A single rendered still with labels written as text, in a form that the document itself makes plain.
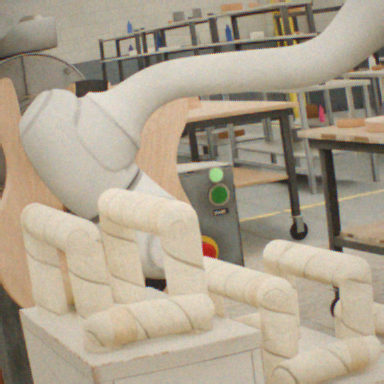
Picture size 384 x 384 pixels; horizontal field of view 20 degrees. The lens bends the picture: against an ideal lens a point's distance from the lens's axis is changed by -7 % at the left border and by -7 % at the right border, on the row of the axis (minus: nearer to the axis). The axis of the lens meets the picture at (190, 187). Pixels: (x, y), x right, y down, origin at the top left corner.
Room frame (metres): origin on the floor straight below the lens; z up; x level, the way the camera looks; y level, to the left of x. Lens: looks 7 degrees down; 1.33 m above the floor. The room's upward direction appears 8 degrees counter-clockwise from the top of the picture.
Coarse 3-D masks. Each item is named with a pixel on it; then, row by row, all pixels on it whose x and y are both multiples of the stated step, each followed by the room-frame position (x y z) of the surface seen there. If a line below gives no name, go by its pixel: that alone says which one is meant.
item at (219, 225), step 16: (192, 176) 2.04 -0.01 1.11; (224, 176) 2.05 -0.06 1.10; (192, 192) 2.04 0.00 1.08; (208, 192) 2.04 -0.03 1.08; (208, 208) 2.04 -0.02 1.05; (224, 208) 2.05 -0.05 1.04; (208, 224) 2.04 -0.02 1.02; (224, 224) 2.05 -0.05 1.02; (208, 240) 2.04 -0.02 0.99; (224, 240) 2.05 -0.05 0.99; (240, 240) 2.06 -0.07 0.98; (224, 256) 2.05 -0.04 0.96; (240, 256) 2.06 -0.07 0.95
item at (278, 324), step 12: (264, 300) 0.95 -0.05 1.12; (276, 300) 0.95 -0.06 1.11; (288, 300) 0.95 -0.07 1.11; (264, 312) 0.95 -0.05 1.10; (276, 312) 0.95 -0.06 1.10; (288, 312) 0.95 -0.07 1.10; (264, 324) 0.96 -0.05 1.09; (276, 324) 0.95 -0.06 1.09; (288, 324) 0.95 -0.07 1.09; (264, 336) 0.96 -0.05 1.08; (276, 336) 0.95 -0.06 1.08; (288, 336) 0.95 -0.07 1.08; (264, 348) 0.96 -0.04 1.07; (276, 348) 0.95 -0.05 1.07; (288, 348) 0.95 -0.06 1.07; (264, 360) 0.96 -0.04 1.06; (276, 360) 0.95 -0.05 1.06
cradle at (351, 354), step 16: (368, 336) 0.98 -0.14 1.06; (304, 352) 0.96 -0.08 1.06; (320, 352) 0.96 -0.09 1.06; (336, 352) 0.96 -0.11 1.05; (352, 352) 0.96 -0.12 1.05; (368, 352) 0.97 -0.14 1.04; (288, 368) 0.94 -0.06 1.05; (304, 368) 0.94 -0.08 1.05; (320, 368) 0.95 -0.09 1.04; (336, 368) 0.95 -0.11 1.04; (352, 368) 0.96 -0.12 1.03
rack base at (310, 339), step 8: (304, 328) 1.19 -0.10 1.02; (304, 336) 1.15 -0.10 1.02; (312, 336) 1.15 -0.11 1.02; (320, 336) 1.14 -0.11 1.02; (328, 336) 1.13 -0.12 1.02; (304, 344) 1.12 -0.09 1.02; (312, 344) 1.11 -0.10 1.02; (320, 344) 1.11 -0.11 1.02; (328, 344) 1.10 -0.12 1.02; (264, 368) 1.05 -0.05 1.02; (376, 368) 0.98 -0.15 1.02; (336, 376) 0.98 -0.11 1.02; (344, 376) 0.98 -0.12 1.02; (352, 376) 0.97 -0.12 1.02; (360, 376) 0.97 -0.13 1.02; (368, 376) 0.96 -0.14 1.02; (376, 376) 0.96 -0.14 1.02
